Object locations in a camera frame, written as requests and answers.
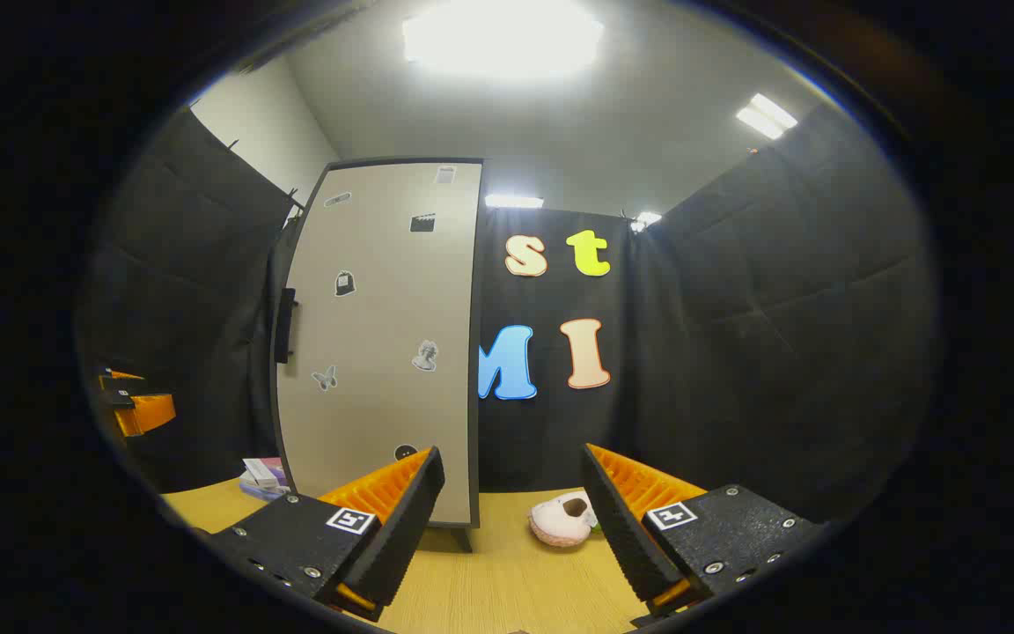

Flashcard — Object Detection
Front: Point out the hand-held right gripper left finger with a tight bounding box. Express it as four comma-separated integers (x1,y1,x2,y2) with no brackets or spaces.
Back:
199,446,446,623

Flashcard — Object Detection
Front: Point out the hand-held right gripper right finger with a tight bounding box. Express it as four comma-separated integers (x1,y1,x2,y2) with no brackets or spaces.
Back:
581,443,827,628

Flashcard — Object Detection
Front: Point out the grey cabinet door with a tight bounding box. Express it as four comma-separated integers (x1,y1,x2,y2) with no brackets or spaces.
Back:
273,160,481,527

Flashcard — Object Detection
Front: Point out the pink plush toy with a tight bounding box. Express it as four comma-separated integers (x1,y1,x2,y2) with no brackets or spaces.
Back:
529,490,600,549

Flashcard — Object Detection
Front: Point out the pink book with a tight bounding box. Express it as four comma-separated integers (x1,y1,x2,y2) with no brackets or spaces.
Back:
243,457,288,487

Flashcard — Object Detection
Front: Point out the black backdrop cloth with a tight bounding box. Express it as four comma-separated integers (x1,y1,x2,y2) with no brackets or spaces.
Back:
76,104,939,525

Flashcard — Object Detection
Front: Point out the black door handle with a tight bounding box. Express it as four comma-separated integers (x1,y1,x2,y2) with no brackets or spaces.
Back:
275,287,298,365

